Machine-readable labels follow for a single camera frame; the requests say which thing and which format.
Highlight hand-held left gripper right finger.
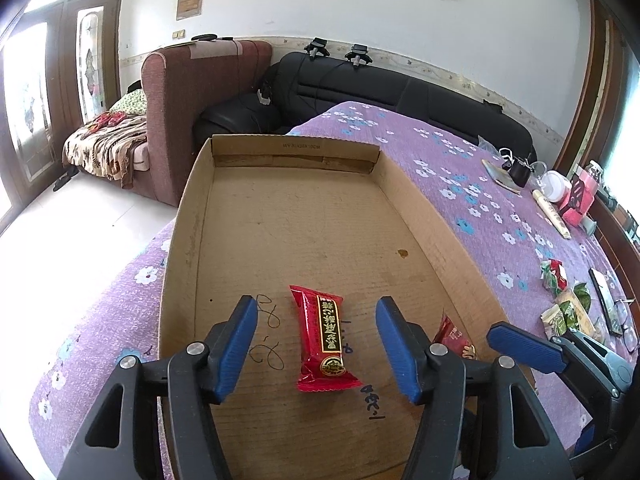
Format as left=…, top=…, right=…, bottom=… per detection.
left=375, top=296, right=576, bottom=480

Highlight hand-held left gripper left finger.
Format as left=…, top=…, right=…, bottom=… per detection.
left=57, top=295, right=259, bottom=480

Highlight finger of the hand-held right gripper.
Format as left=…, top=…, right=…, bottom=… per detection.
left=487, top=322, right=608, bottom=401

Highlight pale green white snack packet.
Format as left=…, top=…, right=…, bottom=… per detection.
left=541, top=307, right=568, bottom=339

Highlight dark red patterned snack packet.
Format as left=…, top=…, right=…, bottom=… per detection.
left=432, top=313, right=475, bottom=360

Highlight large green snack packet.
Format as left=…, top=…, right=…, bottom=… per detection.
left=556, top=282, right=596, bottom=338

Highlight cardboard box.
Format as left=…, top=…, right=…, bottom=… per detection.
left=159, top=133, right=538, bottom=480

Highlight eyeglasses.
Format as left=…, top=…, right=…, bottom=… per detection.
left=607, top=297, right=640, bottom=356

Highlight dark smartphone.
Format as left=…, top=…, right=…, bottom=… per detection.
left=588, top=267, right=623, bottom=336

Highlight cream tube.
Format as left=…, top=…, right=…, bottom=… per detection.
left=531, top=189, right=572, bottom=240

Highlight pink sleeved bottle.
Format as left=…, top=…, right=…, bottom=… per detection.
left=560, top=160, right=605, bottom=227

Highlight white cup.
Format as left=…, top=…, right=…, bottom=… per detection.
left=541, top=171, right=572, bottom=203

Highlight black phone stand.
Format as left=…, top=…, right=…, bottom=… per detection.
left=559, top=169, right=591, bottom=213

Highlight black cup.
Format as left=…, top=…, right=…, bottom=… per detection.
left=509, top=160, right=532, bottom=188

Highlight olive booklet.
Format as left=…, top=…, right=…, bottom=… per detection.
left=481, top=159, right=522, bottom=193

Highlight purple floral tablecloth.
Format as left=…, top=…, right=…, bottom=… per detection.
left=27, top=100, right=640, bottom=480

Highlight dark slippers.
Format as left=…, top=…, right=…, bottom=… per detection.
left=52, top=167, right=81, bottom=192

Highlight floral bed blanket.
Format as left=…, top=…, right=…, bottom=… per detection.
left=62, top=110, right=151, bottom=188

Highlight brown fabric sofa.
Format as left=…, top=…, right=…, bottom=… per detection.
left=141, top=40, right=273, bottom=207

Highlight black leather sofa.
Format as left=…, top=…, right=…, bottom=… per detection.
left=193, top=51, right=538, bottom=166

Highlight green patterned pillow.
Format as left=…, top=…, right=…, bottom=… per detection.
left=109, top=91, right=148, bottom=117

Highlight black clamp device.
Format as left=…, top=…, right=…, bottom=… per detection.
left=345, top=45, right=373, bottom=67
left=304, top=38, right=331, bottom=61

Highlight wooden glass door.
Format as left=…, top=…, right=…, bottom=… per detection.
left=0, top=0, right=126, bottom=231

